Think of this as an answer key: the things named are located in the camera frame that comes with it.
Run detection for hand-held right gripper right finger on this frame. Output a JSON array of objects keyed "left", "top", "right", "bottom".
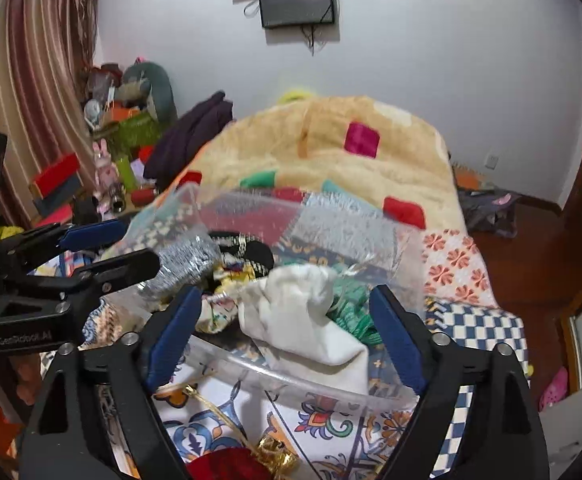
[{"left": 369, "top": 284, "right": 552, "bottom": 480}]

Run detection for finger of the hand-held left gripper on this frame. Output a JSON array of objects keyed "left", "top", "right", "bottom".
[
  {"left": 0, "top": 219, "right": 128, "bottom": 282},
  {"left": 0, "top": 249, "right": 160, "bottom": 330}
]

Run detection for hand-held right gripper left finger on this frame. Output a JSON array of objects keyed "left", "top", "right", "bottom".
[{"left": 16, "top": 285, "right": 204, "bottom": 480}]

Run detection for white cloth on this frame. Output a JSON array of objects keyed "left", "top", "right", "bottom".
[{"left": 238, "top": 265, "right": 372, "bottom": 397}]

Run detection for clear plastic storage bin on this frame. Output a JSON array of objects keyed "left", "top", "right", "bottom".
[{"left": 133, "top": 182, "right": 428, "bottom": 411}]

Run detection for green knitted cloth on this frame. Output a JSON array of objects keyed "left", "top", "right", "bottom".
[{"left": 325, "top": 265, "right": 382, "bottom": 347}]

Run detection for yellow patterned cloth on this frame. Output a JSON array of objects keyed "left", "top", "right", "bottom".
[{"left": 196, "top": 262, "right": 272, "bottom": 336}]

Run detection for pink bunny toy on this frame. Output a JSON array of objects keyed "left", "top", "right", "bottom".
[{"left": 92, "top": 141, "right": 118, "bottom": 202}]

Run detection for silver grey glittery cloth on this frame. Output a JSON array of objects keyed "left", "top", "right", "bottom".
[{"left": 138, "top": 235, "right": 222, "bottom": 306}]

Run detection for green bottle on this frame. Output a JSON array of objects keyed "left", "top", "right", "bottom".
[{"left": 115, "top": 154, "right": 137, "bottom": 192}]

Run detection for red and grey box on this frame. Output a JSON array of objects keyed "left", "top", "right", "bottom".
[{"left": 32, "top": 152, "right": 84, "bottom": 214}]

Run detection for green plastic basket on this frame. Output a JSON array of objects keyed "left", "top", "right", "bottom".
[{"left": 103, "top": 110, "right": 164, "bottom": 149}]

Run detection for black yellow patterned sock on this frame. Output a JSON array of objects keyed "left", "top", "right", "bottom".
[{"left": 208, "top": 230, "right": 276, "bottom": 282}]

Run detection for dark purple garment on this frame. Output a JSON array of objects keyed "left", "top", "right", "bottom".
[{"left": 143, "top": 91, "right": 234, "bottom": 191}]

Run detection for striped pink curtain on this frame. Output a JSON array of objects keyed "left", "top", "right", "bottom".
[{"left": 0, "top": 0, "right": 102, "bottom": 228}]

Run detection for dark red cloth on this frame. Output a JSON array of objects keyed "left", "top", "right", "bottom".
[{"left": 186, "top": 449, "right": 272, "bottom": 480}]

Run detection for grey green dinosaur plush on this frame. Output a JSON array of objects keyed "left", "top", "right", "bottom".
[{"left": 121, "top": 60, "right": 179, "bottom": 123}]

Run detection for gold ribbon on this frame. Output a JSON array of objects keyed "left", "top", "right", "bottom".
[{"left": 170, "top": 385, "right": 302, "bottom": 477}]

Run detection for dark clothes pile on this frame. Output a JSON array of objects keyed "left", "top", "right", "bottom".
[{"left": 458, "top": 187, "right": 522, "bottom": 239}]

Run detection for pink slipper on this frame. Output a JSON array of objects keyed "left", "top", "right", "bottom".
[{"left": 538, "top": 366, "right": 570, "bottom": 412}]

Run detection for orange floor mat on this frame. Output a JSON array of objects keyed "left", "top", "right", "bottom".
[{"left": 452, "top": 162, "right": 488, "bottom": 192}]

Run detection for yellow fleece blanket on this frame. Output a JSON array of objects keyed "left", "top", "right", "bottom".
[{"left": 171, "top": 95, "right": 472, "bottom": 241}]

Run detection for neon yellow fluffy item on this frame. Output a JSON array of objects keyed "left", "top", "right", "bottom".
[{"left": 277, "top": 87, "right": 318, "bottom": 106}]

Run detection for black monitor cables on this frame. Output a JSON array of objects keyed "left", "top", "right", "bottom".
[{"left": 301, "top": 22, "right": 332, "bottom": 57}]

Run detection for small wall monitor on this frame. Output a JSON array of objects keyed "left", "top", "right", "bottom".
[{"left": 258, "top": 0, "right": 336, "bottom": 29}]

